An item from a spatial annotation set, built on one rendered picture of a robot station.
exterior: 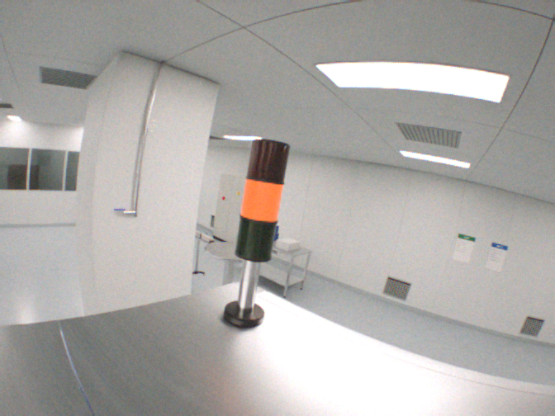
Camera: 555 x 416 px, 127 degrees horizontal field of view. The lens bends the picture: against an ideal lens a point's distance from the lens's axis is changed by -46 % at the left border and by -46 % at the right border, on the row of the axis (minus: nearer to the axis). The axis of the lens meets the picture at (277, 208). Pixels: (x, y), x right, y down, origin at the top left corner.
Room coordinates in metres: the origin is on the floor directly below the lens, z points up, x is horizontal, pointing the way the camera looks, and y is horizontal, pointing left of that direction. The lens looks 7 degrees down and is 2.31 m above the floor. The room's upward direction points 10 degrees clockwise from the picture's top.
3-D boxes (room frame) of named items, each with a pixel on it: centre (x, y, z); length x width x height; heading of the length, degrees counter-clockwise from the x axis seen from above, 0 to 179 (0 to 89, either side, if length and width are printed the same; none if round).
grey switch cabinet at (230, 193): (7.57, 1.29, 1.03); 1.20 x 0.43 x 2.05; 54
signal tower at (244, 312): (0.33, 0.02, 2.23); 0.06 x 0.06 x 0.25
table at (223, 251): (4.16, 0.65, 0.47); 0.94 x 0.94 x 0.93
